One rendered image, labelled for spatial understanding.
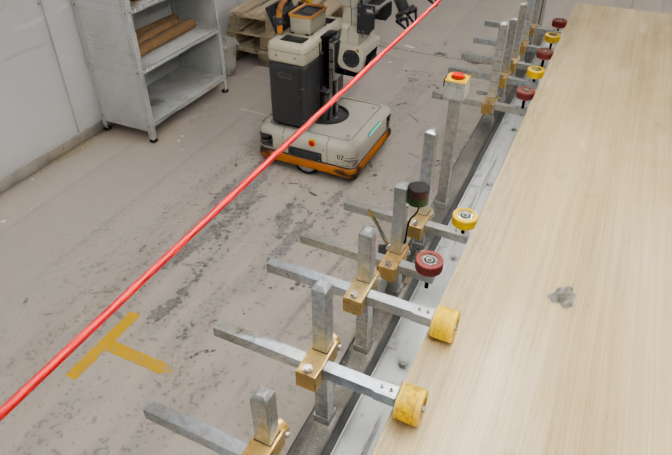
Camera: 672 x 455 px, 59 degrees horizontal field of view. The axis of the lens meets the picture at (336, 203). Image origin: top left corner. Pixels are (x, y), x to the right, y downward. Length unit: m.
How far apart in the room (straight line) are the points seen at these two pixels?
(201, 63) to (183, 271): 2.20
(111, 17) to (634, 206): 3.06
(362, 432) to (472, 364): 0.38
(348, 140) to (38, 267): 1.80
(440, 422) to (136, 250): 2.24
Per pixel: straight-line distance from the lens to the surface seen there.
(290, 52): 3.40
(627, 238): 1.98
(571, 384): 1.51
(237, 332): 1.45
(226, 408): 2.51
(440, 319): 1.46
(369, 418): 1.70
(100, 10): 4.00
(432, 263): 1.70
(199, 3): 4.66
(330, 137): 3.53
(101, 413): 2.62
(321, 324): 1.31
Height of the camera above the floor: 2.03
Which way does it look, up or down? 36 degrees down
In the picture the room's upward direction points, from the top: straight up
